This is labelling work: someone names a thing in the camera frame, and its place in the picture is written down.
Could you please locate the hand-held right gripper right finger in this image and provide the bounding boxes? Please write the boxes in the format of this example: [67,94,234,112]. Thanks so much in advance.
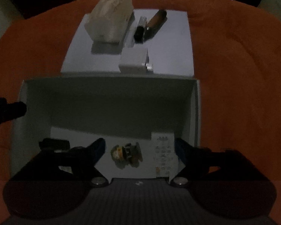
[170,138,270,188]

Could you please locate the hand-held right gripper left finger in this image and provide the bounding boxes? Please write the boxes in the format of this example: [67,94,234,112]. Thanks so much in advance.
[11,138,107,187]

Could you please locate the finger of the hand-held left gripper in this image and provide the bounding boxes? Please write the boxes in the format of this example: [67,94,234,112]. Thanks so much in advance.
[0,98,27,136]

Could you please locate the white cardboard box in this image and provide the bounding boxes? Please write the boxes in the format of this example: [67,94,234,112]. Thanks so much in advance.
[10,76,202,183]

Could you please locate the white tissue pack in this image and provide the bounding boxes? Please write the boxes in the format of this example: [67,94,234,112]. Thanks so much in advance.
[84,0,134,45]

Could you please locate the white printed card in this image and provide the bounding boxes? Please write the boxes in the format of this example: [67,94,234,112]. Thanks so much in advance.
[151,132,179,179]

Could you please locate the small toy figurine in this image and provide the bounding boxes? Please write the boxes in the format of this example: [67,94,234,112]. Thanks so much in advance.
[111,142,143,169]

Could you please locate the orange blanket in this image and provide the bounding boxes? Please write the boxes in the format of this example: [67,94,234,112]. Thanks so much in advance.
[0,0,281,225]

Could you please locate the white charger adapter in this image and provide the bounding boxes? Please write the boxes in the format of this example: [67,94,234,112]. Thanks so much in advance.
[118,47,154,74]

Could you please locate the white flat board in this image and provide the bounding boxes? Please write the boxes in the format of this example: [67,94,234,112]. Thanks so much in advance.
[61,8,194,77]

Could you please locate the brown cylindrical case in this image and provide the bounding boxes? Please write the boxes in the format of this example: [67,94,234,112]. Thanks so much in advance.
[144,9,168,37]

